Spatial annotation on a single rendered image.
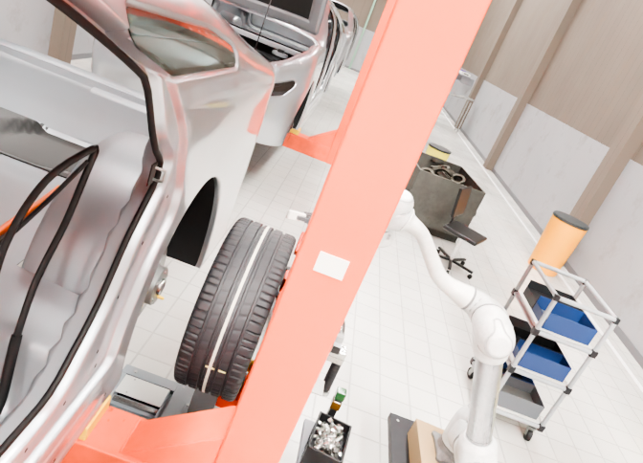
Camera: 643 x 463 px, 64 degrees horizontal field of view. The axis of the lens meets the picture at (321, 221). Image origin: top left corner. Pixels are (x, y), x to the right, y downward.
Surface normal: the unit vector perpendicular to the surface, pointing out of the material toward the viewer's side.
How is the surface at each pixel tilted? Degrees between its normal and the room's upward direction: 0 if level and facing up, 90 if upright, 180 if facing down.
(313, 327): 90
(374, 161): 90
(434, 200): 90
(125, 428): 0
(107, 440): 0
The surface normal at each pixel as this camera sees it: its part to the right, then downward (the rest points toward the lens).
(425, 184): 0.01, 0.40
